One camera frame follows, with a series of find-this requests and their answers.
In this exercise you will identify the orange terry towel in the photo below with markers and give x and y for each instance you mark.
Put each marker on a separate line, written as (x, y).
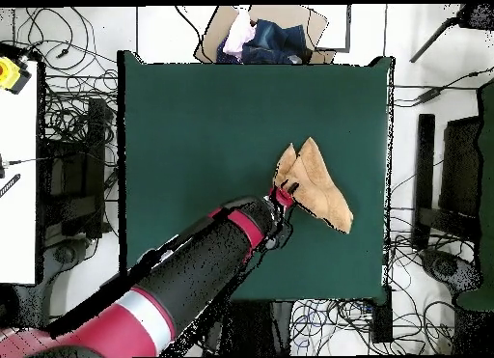
(316, 188)

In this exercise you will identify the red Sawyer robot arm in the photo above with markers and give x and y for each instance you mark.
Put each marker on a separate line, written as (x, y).
(200, 265)

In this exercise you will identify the dark green table cloth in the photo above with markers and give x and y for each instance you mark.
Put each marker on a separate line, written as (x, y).
(193, 122)

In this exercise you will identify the blue denim jeans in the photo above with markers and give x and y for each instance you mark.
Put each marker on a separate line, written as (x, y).
(278, 41)

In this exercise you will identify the pink garment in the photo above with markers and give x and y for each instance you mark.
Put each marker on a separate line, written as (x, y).
(239, 35)

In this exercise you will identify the black power strip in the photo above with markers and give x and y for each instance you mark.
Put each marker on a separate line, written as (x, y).
(382, 319)

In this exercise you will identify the brown cardboard box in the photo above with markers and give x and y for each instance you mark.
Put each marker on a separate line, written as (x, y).
(318, 30)

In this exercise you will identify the black grey stand foot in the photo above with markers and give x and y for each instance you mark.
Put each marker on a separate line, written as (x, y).
(447, 267)
(65, 253)

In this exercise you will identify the green covered side table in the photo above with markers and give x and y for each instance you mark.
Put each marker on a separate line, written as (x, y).
(487, 180)

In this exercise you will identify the black tripod leg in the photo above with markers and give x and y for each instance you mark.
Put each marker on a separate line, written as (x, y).
(478, 16)

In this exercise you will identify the white desk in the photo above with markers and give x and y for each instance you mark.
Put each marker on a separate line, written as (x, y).
(17, 226)

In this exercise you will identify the yellow emergency stop button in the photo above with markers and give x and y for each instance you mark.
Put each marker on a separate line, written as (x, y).
(9, 74)

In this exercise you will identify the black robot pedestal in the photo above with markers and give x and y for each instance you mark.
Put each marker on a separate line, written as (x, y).
(266, 327)

